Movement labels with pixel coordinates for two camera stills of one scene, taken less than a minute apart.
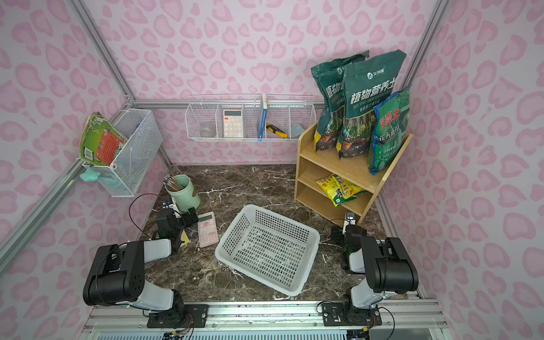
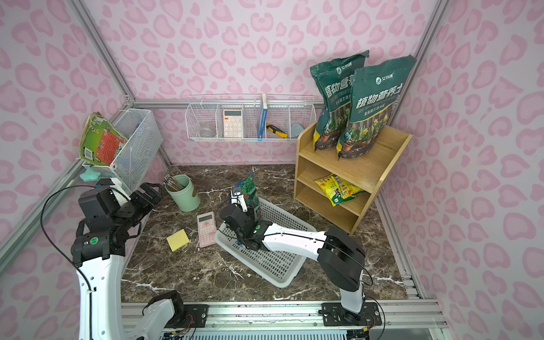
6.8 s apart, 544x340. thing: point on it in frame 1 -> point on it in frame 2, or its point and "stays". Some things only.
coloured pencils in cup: [171, 182] stays
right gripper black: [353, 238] -> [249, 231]
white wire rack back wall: [248, 117] stays
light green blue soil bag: [392, 117] -> [251, 196]
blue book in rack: [262, 120] stays
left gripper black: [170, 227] -> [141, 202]
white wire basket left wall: [123, 177] stays
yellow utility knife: [276, 130] stays
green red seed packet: [100, 140] stays
